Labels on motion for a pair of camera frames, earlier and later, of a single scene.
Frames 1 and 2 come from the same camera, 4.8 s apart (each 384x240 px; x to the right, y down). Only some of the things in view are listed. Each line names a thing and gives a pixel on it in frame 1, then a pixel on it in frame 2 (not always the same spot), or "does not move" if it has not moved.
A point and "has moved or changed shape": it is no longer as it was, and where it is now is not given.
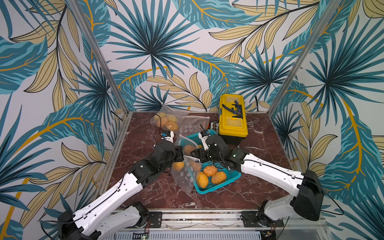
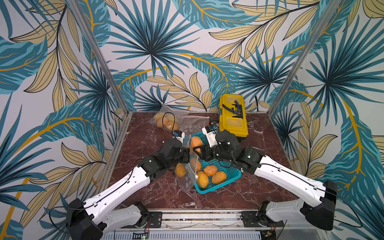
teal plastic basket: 205,176 does not move
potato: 178,166 has moved or changed shape
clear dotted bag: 184,173 does not move
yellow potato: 157,117 does not move
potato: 196,166 does not move
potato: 188,148 has moved or changed shape
